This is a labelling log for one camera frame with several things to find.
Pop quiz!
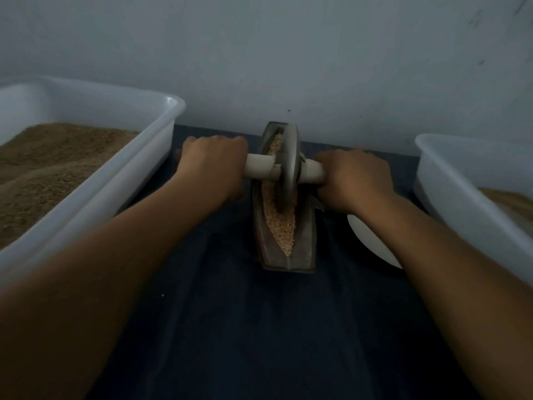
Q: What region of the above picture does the person's left hand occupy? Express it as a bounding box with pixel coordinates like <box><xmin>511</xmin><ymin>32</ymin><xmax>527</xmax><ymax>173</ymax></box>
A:
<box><xmin>174</xmin><ymin>134</ymin><xmax>250</xmax><ymax>205</ymax></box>

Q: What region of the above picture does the person's right hand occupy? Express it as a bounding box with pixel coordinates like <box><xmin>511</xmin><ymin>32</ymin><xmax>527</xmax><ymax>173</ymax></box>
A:
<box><xmin>313</xmin><ymin>148</ymin><xmax>396</xmax><ymax>215</ymax></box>

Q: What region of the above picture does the metal grinding wheel with handle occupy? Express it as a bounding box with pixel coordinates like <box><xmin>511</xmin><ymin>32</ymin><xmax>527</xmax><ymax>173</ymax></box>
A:
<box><xmin>173</xmin><ymin>123</ymin><xmax>326</xmax><ymax>212</ymax></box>

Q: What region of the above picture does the boat-shaped metal grinding trough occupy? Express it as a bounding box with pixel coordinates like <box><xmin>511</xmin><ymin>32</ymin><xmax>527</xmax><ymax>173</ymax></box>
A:
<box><xmin>252</xmin><ymin>121</ymin><xmax>318</xmax><ymax>274</ymax></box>

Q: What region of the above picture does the large brown grain heap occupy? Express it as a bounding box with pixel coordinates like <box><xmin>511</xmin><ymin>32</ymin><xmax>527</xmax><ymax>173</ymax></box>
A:
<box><xmin>479</xmin><ymin>186</ymin><xmax>533</xmax><ymax>222</ymax></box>
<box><xmin>0</xmin><ymin>123</ymin><xmax>141</xmax><ymax>251</ymax></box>

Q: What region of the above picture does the person's right forearm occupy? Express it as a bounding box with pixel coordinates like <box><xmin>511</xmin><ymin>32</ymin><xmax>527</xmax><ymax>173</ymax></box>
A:
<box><xmin>356</xmin><ymin>194</ymin><xmax>533</xmax><ymax>400</ymax></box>

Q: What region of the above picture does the person's left forearm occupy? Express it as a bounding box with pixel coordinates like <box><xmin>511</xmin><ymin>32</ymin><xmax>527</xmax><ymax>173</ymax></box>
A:
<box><xmin>0</xmin><ymin>174</ymin><xmax>230</xmax><ymax>400</ymax></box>

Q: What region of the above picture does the white round plate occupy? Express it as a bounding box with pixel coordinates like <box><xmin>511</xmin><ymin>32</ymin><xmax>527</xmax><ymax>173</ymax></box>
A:
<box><xmin>347</xmin><ymin>214</ymin><xmax>403</xmax><ymax>270</ymax></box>

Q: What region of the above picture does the white plastic tub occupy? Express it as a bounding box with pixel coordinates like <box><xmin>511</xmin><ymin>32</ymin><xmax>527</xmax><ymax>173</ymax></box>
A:
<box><xmin>0</xmin><ymin>76</ymin><xmax>187</xmax><ymax>284</ymax></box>
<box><xmin>414</xmin><ymin>133</ymin><xmax>533</xmax><ymax>287</ymax></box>

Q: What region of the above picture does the dark blue table cloth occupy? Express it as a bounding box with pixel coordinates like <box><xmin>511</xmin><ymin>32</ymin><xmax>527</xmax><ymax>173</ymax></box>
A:
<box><xmin>83</xmin><ymin>124</ymin><xmax>484</xmax><ymax>400</ymax></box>

